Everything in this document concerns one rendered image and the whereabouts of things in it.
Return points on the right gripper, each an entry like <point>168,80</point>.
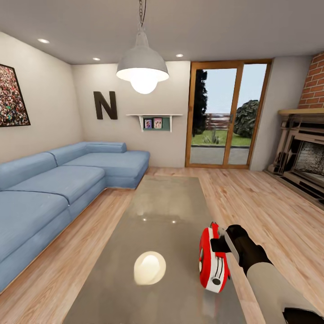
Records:
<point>217,246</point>

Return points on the radio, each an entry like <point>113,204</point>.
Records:
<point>213,266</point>

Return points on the sofa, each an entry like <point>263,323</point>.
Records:
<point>41,195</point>

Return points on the wood fireplace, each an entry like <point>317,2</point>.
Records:
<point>299,161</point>

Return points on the door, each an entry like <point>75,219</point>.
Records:
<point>225,103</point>

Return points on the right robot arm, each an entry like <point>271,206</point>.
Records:
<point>279,301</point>

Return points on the decorative sign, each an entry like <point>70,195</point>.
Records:
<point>100,100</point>

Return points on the coffee table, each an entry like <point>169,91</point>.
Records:
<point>148,272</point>

